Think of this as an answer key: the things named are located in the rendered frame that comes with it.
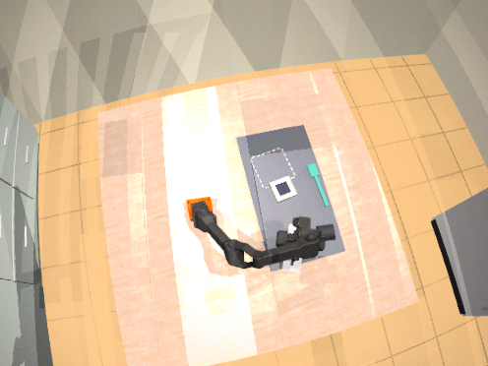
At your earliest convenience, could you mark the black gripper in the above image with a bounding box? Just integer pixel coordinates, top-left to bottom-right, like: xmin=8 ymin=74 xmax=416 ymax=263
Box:
xmin=275 ymin=230 xmax=326 ymax=251

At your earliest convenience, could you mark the white square tile with dark blue center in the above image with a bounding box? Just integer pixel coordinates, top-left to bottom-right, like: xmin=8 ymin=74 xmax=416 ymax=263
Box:
xmin=270 ymin=176 xmax=297 ymax=202

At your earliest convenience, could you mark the grey rectangular mat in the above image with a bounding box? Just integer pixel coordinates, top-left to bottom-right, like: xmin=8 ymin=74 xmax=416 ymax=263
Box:
xmin=236 ymin=125 xmax=345 ymax=264

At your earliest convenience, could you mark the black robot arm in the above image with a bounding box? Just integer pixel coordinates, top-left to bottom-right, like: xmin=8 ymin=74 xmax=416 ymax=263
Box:
xmin=191 ymin=201 xmax=336 ymax=269

